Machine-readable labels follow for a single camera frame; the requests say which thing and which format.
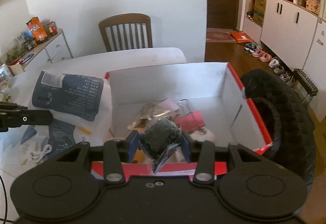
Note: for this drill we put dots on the black granule clear bag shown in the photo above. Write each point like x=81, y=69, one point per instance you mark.
x=159, y=141

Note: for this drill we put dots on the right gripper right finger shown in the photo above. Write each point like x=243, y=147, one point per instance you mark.
x=185, y=146

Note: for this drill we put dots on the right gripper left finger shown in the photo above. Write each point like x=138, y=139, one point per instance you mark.
x=131, y=145

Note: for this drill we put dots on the wooden slat-back chair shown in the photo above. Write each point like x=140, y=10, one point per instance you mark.
x=126, y=31

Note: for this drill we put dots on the orange snack box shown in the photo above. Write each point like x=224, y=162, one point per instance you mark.
x=36, y=29

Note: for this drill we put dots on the white blue tissue pack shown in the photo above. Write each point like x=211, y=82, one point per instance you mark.
x=81, y=106

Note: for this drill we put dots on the orange parcel bag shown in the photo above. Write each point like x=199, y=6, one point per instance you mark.
x=240, y=37

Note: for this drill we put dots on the silver foil snack bag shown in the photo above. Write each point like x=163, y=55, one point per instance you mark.
x=148, y=113

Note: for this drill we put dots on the red white cardboard box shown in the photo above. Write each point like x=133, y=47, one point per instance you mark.
x=214, y=89

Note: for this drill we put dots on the pink binder clip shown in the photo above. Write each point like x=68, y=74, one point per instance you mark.
x=190, y=121

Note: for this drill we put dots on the black metal rack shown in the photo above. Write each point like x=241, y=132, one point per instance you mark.
x=306, y=82

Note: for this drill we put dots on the red patterned door rug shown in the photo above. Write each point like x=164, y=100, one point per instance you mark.
x=219, y=35

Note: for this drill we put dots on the white side drawer cabinet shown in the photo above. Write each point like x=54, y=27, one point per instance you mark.
x=54, y=50

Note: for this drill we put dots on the white storage cabinet wall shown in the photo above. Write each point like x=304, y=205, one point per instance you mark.
x=294, y=31

